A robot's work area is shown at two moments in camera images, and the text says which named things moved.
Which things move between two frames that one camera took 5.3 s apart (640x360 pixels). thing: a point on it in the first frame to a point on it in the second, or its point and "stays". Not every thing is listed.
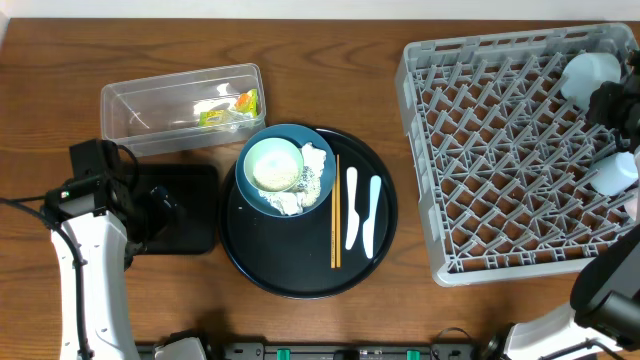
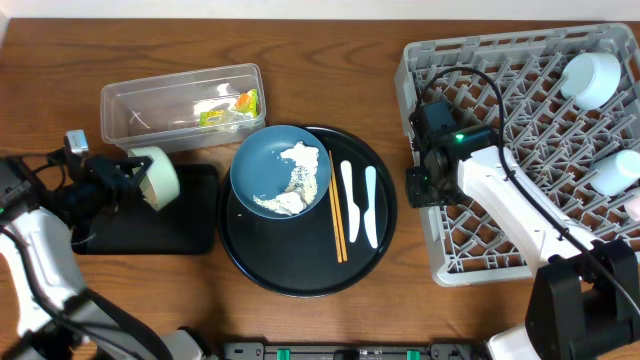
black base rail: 292,350 stays
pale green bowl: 273,164 to 160,185
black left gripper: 151,210 to 107,176
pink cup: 632,206 stays
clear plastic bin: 185,111 stays
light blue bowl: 584,73 stays
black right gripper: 605,98 to 416,196
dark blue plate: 298,135 stays
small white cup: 612,173 stays
